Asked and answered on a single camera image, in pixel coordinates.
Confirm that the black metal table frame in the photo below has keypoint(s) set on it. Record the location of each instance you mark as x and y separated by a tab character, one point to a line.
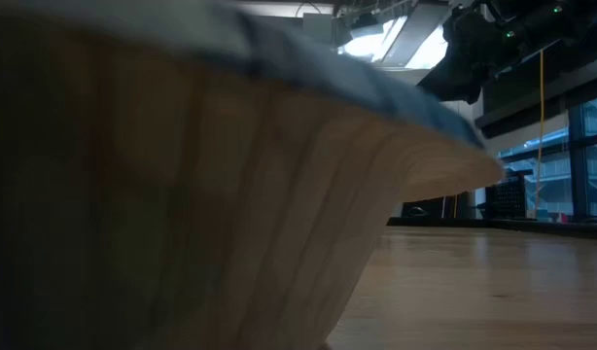
522	226

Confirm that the black perforated crate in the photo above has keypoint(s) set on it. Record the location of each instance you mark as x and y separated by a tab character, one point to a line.
506	198

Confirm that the bright ceiling light panel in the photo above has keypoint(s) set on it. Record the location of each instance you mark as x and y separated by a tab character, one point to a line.
425	51

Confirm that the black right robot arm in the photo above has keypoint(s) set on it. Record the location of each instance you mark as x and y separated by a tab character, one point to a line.
546	24

